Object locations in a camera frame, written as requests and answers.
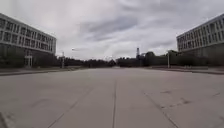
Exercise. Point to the row of dark trees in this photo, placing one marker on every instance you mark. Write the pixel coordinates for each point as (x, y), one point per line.
(100, 62)

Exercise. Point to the distant tower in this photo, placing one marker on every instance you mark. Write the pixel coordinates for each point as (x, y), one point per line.
(137, 52)

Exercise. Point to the grey concrete paved ground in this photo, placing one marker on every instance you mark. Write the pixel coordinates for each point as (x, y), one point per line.
(113, 100)

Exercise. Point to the pole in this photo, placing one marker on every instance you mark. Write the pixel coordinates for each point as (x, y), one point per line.
(168, 61)
(62, 61)

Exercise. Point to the grey kerb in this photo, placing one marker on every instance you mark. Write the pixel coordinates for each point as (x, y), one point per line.
(200, 70)
(30, 71)

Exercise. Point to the long grey multistorey building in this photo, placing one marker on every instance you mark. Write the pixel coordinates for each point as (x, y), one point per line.
(203, 36)
(20, 35)

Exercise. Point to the white gate frame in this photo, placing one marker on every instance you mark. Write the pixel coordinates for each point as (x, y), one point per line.
(28, 57)

